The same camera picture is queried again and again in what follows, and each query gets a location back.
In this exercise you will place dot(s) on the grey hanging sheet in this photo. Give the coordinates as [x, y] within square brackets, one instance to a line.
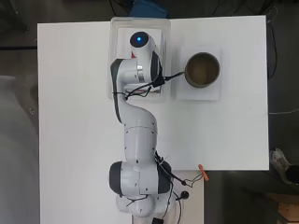
[17, 149]

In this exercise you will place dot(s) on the black round plug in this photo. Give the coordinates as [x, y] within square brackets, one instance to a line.
[184, 195]

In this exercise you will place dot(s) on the brown wooden crate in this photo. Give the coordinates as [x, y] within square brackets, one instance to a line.
[288, 208]

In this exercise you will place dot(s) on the white flat stand box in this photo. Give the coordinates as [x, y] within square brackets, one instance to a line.
[199, 93]

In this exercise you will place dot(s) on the blue plastic box lid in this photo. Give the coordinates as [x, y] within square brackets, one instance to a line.
[149, 9]

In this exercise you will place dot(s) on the orange clamp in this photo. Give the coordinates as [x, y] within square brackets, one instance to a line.
[203, 172]

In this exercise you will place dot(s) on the white seven-joint robot arm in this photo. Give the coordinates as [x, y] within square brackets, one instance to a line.
[140, 143]

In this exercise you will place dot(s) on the person's shoe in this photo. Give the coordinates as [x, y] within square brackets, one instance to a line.
[278, 161]

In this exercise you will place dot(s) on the clear plastic box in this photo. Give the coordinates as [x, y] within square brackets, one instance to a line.
[112, 46]

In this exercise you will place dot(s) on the brown round tub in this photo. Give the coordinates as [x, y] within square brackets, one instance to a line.
[202, 70]

